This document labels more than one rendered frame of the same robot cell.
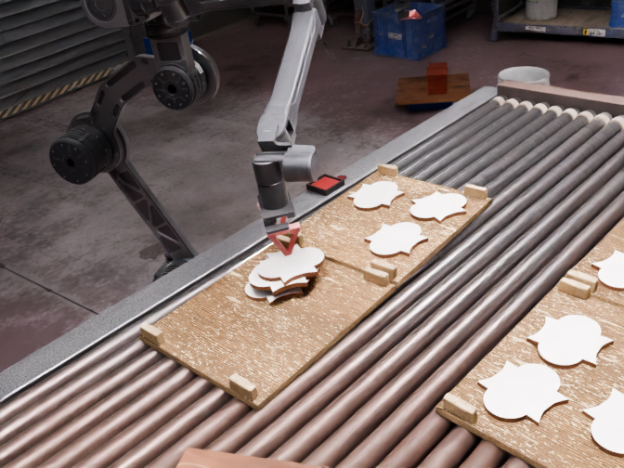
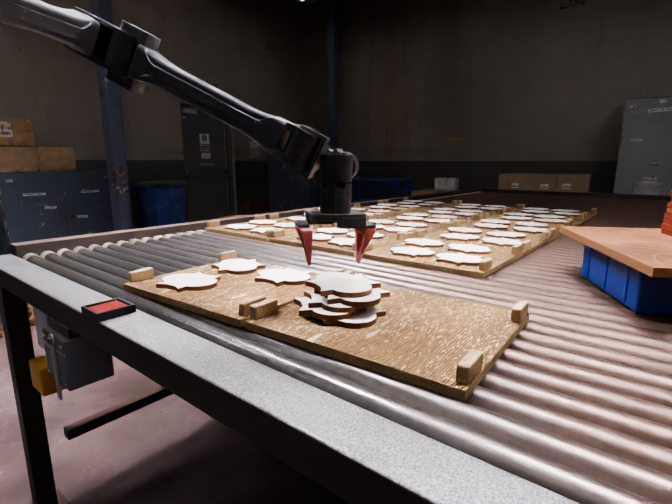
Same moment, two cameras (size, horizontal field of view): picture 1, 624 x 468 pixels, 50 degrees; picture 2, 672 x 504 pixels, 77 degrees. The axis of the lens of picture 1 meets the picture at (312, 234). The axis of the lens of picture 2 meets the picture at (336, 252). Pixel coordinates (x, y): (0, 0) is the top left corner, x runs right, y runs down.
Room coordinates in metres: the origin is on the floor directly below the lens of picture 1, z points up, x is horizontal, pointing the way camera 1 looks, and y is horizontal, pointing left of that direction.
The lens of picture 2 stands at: (1.34, 0.84, 1.22)
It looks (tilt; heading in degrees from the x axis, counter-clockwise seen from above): 12 degrees down; 261
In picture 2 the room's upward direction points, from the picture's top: straight up
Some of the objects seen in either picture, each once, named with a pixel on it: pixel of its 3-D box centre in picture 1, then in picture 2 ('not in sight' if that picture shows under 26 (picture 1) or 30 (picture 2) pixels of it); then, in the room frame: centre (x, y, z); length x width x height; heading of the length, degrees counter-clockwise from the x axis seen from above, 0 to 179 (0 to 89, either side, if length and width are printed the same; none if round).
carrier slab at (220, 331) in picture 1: (268, 312); (390, 320); (1.12, 0.11, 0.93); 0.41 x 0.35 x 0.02; 134
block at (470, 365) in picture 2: (152, 333); (469, 366); (1.08, 0.35, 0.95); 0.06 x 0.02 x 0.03; 44
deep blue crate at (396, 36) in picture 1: (409, 30); not in sight; (5.77, -1.08, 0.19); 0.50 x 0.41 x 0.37; 41
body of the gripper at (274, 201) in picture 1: (273, 195); (335, 201); (1.22, 0.06, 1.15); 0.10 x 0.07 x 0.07; 7
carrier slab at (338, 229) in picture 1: (386, 220); (237, 284); (1.42, -0.19, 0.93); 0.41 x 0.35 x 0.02; 135
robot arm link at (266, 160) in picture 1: (270, 168); (337, 168); (1.21, 0.06, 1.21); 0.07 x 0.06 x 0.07; 70
